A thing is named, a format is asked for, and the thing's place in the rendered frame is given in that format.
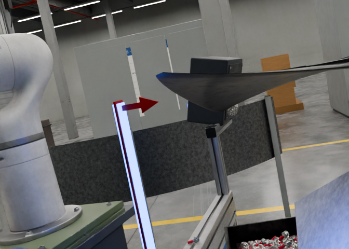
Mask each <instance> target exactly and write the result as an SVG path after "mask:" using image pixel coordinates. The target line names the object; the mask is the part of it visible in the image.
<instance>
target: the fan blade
mask: <svg viewBox="0 0 349 249"><path fill-rule="evenodd" d="M347 68H349V57H345V58H342V59H338V60H335V61H330V62H326V63H321V64H316V65H309V66H306V65H305V66H299V67H294V68H288V69H283V70H278V71H267V72H252V73H222V74H206V73H168V72H162V73H160V74H158V75H156V78H157V79H158V80H159V81H160V82H161V83H162V84H163V85H164V86H166V87H167V88H168V89H170V90H171V91H172V92H174V93H176V94H177V95H179V96H181V97H183V98H185V99H186V100H188V101H190V102H192V103H194V104H197V105H199V106H201V107H203V108H206V109H208V110H211V111H213V112H223V111H225V110H226V109H228V108H230V107H232V106H234V105H236V104H238V103H240V102H242V101H245V100H247V99H249V98H251V97H253V96H256V95H258V94H260V93H263V92H265V91H268V90H271V89H273V88H276V87H279V86H281V85H284V84H287V83H289V82H292V81H295V80H298V79H301V78H304V77H308V76H311V75H315V74H318V73H322V72H325V71H330V70H341V69H347Z"/></svg>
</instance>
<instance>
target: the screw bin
mask: <svg viewBox="0 0 349 249"><path fill-rule="evenodd" d="M224 231H225V239H226V249H237V247H236V243H241V242H248V241H255V240H261V239H262V238H265V239H272V238H273V237H274V236H276V237H280V236H282V232H284V231H288V232H289V236H291V235H295V234H297V225H296V217H295V216H294V217H287V218H280V219H274V220H267V221H262V222H256V223H249V224H242V225H236V226H229V227H224Z"/></svg>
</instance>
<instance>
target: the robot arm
mask: <svg viewBox="0 0 349 249"><path fill-rule="evenodd" d="M52 71H53V57H52V53H51V50H50V49H49V47H48V45H47V44H46V43H45V42H44V41H43V40H42V39H41V38H40V37H38V36H36V35H33V34H27V33H15V34H3V35H0V92H4V91H9V90H12V91H13V96H12V99H11V101H10V102H9V103H8V104H7V105H6V106H5V107H4V108H2V109H1V110H0V198H1V201H2V205H3V208H4V212H5V215H6V218H7V222H8V225H7V226H5V227H3V228H1V229H0V245H1V246H6V245H14V244H20V243H24V242H28V241H32V240H35V239H38V238H41V237H44V236H46V235H49V234H51V233H54V232H56V231H58V230H60V229H62V228H64V227H66V226H68V225H70V224H71V223H73V222H75V221H76V220H77V219H78V218H80V217H81V215H82V213H83V211H82V207H81V206H79V205H64V203H63V200H62V196H61V192H60V189H59V185H58V181H57V178H56V174H55V171H54V168H53V164H52V160H51V157H50V153H49V150H48V146H47V142H46V139H45V135H44V131H43V127H42V123H41V118H40V113H39V108H40V103H41V99H42V96H43V93H44V91H45V88H46V86H47V84H48V82H49V80H50V77H51V75H52Z"/></svg>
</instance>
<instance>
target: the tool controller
mask: <svg viewBox="0 0 349 249"><path fill-rule="evenodd" d="M242 66H243V63H242V58H231V57H214V56H210V57H193V58H191V63H190V73H206V74H222V73H241V72H242ZM238 109H239V104H236V105H234V106H232V107H230V108H228V109H226V110H225V111H223V112H213V111H211V110H208V109H206V108H203V107H201V106H199V105H197V104H194V103H192V102H190V101H188V108H187V121H188V122H193V123H202V124H207V125H212V124H213V125H215V124H217V123H219V124H220V126H223V125H224V124H225V123H226V122H228V121H229V120H230V119H231V118H232V117H233V116H235V114H237V112H238Z"/></svg>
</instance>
